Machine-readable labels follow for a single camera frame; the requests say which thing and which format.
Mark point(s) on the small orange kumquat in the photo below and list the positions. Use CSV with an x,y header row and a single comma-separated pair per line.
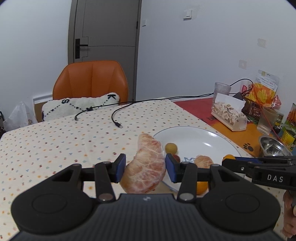
x,y
229,156

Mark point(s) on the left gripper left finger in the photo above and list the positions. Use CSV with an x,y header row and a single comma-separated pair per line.
x,y
106,173

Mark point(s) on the clear plastic bag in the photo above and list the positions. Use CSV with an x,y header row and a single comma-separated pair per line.
x,y
20,117

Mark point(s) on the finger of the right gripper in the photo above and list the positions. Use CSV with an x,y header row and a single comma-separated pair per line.
x,y
246,159

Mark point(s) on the red fruit in plate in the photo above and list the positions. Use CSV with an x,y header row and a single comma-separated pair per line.
x,y
177,158

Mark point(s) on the short peeled pomelo segment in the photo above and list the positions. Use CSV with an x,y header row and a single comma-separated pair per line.
x,y
203,161

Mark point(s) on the orange snack packet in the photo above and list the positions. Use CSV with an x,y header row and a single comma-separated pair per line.
x,y
264,96

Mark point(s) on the long peeled pomelo segment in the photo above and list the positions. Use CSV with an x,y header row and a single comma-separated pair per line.
x,y
147,169

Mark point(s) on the yellow tin can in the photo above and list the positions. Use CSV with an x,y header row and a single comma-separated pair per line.
x,y
288,138

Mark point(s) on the person's right hand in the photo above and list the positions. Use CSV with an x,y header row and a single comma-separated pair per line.
x,y
288,216

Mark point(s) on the white light switch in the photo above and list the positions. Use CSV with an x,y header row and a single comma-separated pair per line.
x,y
188,14

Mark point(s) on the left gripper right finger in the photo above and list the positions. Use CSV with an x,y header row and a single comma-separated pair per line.
x,y
184,173

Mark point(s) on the black door handle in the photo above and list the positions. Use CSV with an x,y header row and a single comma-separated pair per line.
x,y
77,47

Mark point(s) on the floral tablecloth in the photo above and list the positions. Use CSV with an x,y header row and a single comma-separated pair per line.
x,y
33,153

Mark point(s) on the steel bowl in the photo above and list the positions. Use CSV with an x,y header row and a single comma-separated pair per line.
x,y
270,146

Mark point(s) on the clear drinking glass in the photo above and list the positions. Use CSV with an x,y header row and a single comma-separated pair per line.
x,y
222,89

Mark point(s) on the large orange front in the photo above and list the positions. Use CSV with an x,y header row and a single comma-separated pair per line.
x,y
201,188

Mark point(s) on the grey door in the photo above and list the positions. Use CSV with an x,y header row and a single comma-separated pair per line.
x,y
111,30

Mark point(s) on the brown longan in plate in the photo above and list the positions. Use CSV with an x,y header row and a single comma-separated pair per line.
x,y
171,148

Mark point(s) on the small clear cup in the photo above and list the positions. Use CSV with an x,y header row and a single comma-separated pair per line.
x,y
267,120

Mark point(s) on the cardboard box by wall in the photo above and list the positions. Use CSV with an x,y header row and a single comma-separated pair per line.
x,y
38,102

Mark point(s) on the nougat snack bag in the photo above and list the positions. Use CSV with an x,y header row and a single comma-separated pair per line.
x,y
228,110

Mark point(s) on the orange red placemat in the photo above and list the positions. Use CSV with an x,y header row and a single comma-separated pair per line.
x,y
247,139

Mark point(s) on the white oval plate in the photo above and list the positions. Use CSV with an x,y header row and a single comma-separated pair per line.
x,y
193,141

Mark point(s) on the white black cushion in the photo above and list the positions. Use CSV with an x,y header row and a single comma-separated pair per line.
x,y
69,106

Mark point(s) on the white wall socket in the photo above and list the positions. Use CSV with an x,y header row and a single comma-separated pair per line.
x,y
242,64

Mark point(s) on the orange leather chair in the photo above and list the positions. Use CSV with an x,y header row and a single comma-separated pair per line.
x,y
91,79

